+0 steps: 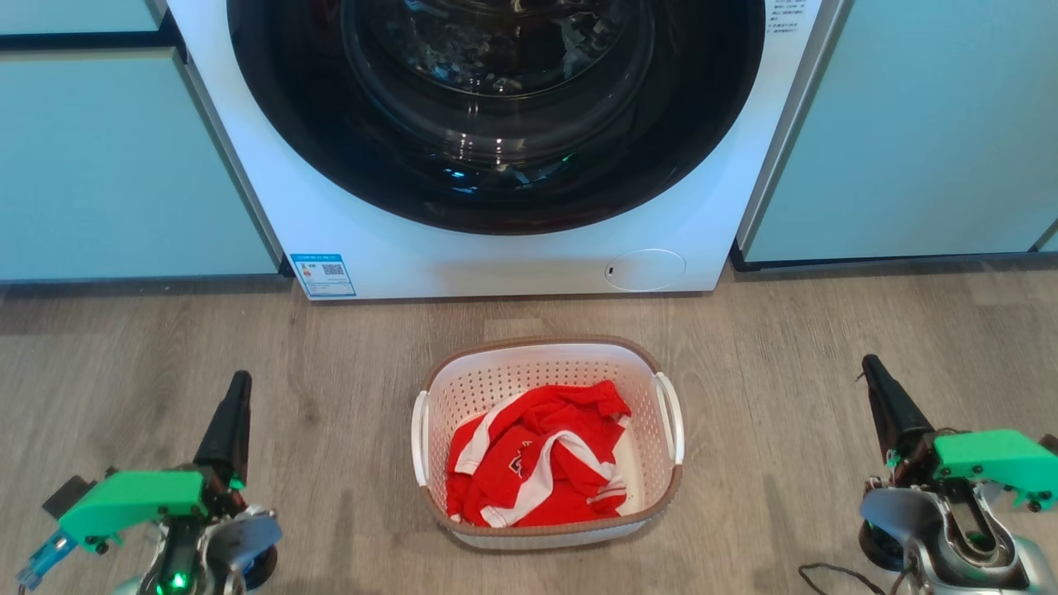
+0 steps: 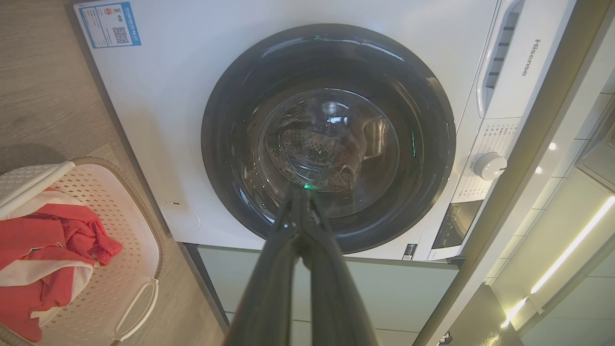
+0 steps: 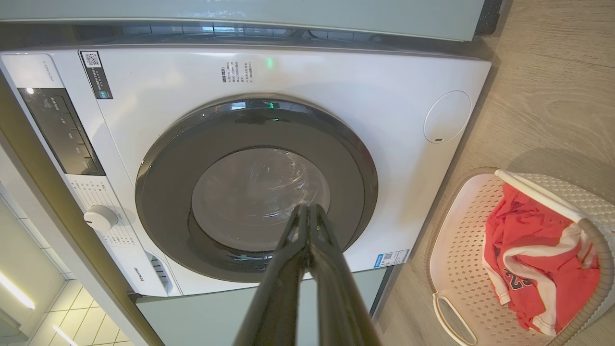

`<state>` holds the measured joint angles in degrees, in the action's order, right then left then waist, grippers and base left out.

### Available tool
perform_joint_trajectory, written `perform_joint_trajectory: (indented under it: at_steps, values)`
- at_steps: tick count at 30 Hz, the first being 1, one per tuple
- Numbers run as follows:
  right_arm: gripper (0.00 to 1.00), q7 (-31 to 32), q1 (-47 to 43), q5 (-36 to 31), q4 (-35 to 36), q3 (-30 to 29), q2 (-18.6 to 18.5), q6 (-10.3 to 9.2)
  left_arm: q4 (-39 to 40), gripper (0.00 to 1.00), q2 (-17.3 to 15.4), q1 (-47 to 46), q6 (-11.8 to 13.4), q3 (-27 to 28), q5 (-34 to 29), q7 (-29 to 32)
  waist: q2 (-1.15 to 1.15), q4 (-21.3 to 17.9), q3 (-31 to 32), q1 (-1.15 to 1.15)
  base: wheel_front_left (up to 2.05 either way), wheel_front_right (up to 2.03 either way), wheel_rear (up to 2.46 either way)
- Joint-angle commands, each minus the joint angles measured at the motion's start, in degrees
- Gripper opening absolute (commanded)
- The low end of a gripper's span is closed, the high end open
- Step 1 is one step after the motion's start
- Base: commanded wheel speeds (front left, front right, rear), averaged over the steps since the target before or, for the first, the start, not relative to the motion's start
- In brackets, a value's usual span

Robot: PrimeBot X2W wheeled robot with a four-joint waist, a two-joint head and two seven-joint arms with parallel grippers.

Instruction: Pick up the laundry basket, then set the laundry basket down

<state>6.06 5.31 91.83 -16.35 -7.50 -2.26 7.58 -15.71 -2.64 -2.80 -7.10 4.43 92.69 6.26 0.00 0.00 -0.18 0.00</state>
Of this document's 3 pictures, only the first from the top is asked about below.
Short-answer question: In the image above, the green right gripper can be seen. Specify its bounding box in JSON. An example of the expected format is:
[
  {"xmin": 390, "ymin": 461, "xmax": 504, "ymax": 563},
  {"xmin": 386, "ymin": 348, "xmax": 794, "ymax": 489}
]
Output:
[{"xmin": 861, "ymin": 355, "xmax": 1058, "ymax": 512}]

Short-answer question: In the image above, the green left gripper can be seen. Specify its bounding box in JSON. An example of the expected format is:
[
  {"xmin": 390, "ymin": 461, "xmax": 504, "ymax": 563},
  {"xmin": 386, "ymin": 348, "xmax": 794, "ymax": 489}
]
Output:
[{"xmin": 57, "ymin": 370, "xmax": 252, "ymax": 553}]

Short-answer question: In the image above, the white perforated laundry basket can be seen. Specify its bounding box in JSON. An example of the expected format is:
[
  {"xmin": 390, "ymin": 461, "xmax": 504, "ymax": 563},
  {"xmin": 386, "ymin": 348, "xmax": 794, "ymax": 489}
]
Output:
[{"xmin": 410, "ymin": 334, "xmax": 686, "ymax": 552}]

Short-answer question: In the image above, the blue energy label sticker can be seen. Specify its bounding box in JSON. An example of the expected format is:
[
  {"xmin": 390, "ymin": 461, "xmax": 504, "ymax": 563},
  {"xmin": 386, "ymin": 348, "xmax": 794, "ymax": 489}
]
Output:
[{"xmin": 290, "ymin": 253, "xmax": 358, "ymax": 299}]

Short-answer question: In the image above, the white front-load washing machine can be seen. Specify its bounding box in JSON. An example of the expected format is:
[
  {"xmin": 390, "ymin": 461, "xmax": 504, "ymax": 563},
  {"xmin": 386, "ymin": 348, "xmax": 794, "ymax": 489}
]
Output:
[{"xmin": 165, "ymin": 0, "xmax": 852, "ymax": 302}]

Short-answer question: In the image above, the wide pale green cabinet door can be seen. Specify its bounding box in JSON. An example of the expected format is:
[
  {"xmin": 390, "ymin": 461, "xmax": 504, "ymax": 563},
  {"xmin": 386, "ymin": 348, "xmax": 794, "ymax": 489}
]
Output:
[{"xmin": 738, "ymin": 0, "xmax": 1058, "ymax": 267}]

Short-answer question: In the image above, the tall pale green cabinet door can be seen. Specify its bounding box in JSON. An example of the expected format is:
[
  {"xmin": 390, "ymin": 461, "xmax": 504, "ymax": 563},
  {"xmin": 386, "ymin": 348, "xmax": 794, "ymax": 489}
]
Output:
[{"xmin": 0, "ymin": 47, "xmax": 283, "ymax": 284}]

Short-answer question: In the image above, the round white filter cover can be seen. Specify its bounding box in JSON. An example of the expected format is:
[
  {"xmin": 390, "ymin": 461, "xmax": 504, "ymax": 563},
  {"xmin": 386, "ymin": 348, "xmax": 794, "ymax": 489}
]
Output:
[{"xmin": 603, "ymin": 248, "xmax": 688, "ymax": 293}]

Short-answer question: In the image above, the red and white jersey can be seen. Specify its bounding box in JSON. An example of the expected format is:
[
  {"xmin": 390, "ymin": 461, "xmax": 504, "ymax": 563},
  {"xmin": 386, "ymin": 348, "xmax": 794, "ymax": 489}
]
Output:
[{"xmin": 446, "ymin": 379, "xmax": 633, "ymax": 530}]

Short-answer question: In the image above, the round black glass washer door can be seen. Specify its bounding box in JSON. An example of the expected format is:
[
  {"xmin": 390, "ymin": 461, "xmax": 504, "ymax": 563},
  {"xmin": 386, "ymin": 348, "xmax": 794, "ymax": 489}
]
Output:
[{"xmin": 226, "ymin": 0, "xmax": 766, "ymax": 236}]

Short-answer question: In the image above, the small printed text label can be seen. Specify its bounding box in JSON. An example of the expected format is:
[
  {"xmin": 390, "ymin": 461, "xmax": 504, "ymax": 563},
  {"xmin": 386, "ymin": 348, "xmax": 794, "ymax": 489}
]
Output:
[{"xmin": 765, "ymin": 0, "xmax": 808, "ymax": 36}]

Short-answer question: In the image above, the pale green cabinet drawer front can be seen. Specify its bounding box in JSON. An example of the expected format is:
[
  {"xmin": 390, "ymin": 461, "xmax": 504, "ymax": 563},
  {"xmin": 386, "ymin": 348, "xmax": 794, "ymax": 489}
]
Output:
[{"xmin": 0, "ymin": 0, "xmax": 168, "ymax": 36}]

